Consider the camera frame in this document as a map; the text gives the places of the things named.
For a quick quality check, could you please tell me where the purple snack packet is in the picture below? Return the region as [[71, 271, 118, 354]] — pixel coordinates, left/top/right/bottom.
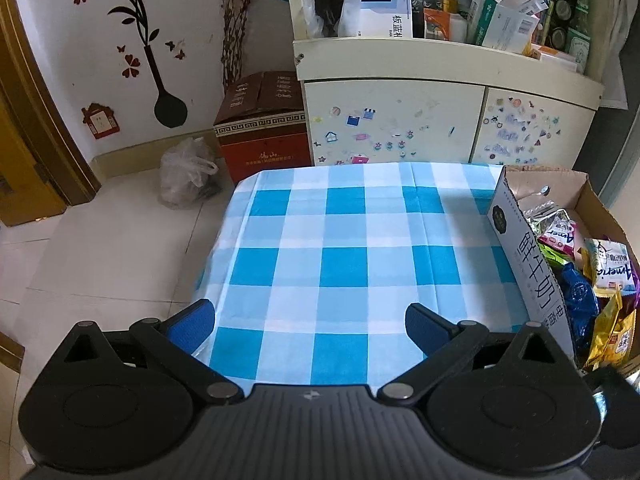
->
[[622, 260, 640, 311]]

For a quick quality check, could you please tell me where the white green carton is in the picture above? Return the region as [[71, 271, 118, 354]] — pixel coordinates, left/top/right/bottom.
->
[[467, 0, 541, 55]]

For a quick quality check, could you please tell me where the yellow snack packet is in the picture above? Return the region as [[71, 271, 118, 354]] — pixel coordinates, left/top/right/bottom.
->
[[586, 290, 638, 371]]

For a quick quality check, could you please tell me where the clear plastic bag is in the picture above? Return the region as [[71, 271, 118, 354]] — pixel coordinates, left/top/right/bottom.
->
[[159, 136, 221, 209]]

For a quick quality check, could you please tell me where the flower vase wall decal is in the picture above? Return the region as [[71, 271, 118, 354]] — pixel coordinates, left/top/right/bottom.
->
[[67, 0, 189, 128]]

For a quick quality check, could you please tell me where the red house wall sticker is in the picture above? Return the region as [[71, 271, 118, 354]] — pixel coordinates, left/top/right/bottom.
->
[[81, 102, 122, 139]]

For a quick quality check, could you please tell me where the flat orange white box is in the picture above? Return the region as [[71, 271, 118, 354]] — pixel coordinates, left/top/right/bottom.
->
[[530, 45, 583, 73]]

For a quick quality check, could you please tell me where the group of green cans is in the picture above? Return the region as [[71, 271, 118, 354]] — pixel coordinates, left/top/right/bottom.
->
[[547, 0, 593, 73]]

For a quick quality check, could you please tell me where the green snack packet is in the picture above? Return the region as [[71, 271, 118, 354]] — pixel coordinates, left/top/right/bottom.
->
[[544, 242, 573, 273]]

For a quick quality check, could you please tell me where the dried branch bundle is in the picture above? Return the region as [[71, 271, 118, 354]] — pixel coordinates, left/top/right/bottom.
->
[[218, 0, 262, 90]]

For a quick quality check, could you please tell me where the cardboard box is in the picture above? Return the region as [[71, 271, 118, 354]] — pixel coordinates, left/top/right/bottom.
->
[[487, 164, 640, 376]]

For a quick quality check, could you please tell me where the white blue box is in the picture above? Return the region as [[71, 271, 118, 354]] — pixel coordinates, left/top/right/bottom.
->
[[337, 0, 415, 39]]

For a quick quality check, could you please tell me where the silver snack packet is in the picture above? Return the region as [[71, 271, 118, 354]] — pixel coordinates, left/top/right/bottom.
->
[[522, 204, 571, 236]]

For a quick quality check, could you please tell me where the white bottle yellow cap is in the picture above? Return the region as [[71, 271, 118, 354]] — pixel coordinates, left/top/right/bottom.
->
[[440, 0, 468, 43]]

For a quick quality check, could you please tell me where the white pink snack packet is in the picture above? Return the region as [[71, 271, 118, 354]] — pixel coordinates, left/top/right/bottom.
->
[[537, 217, 580, 257]]

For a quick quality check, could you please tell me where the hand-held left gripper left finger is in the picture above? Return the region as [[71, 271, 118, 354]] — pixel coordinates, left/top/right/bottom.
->
[[61, 298, 247, 403]]

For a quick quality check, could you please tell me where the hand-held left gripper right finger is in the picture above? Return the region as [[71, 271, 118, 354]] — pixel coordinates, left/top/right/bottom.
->
[[376, 302, 575, 406]]

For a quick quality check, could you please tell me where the cream cabinet with stickers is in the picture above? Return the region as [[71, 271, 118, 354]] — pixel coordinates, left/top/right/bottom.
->
[[282, 0, 608, 167]]

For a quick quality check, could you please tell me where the white blue snack packet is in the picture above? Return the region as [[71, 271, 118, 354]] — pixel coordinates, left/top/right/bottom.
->
[[582, 237, 632, 291]]

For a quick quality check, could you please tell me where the red carton box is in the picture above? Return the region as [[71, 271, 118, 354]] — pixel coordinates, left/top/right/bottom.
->
[[214, 71, 308, 186]]

